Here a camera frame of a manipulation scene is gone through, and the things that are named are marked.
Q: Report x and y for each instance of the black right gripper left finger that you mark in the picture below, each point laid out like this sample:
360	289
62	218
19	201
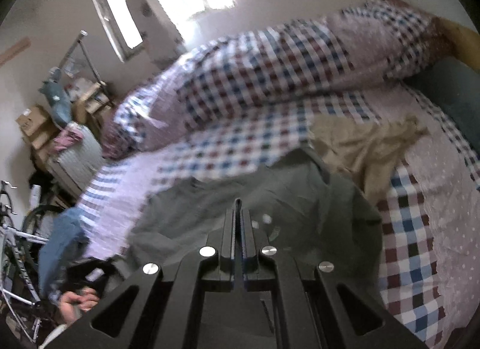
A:
160	307

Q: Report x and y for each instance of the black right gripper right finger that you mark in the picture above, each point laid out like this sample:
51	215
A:
312	306

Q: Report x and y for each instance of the grey smile t-shirt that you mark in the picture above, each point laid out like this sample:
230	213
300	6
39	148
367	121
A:
303	208

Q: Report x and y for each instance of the black clothes rack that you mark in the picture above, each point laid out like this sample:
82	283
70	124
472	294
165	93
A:
69	60

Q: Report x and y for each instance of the person's left hand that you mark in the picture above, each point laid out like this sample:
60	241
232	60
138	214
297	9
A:
73	305

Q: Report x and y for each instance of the folded blue jeans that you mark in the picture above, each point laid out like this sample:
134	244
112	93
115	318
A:
66	243

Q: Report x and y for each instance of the white road bicycle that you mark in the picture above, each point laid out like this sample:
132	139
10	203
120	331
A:
25	310

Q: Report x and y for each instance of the silver ribbed suitcase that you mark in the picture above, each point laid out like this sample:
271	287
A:
75	167

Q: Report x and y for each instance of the checkered bed sheet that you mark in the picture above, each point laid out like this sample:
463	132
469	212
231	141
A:
429	271

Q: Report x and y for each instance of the pink cloth on suitcase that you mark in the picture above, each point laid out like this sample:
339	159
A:
72	134

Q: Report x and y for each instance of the cardboard box stack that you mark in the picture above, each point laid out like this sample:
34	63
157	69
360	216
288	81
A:
39	131

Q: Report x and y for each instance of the tan crumpled garment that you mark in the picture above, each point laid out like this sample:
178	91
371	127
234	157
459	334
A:
368	152

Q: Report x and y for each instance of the wooden bedside cabinet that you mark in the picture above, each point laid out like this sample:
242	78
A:
93	107

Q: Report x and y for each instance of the blue shark plush toy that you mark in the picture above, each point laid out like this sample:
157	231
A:
57	98

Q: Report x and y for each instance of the tied patterned curtain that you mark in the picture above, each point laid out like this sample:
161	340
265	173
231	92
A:
161	39

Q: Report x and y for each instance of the dark blue grey pillow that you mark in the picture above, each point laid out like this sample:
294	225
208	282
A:
454	87

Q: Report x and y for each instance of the rolled checkered quilt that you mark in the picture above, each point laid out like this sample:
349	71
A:
375	42

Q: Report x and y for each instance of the wooden headboard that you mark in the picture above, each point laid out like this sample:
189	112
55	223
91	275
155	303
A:
466	42

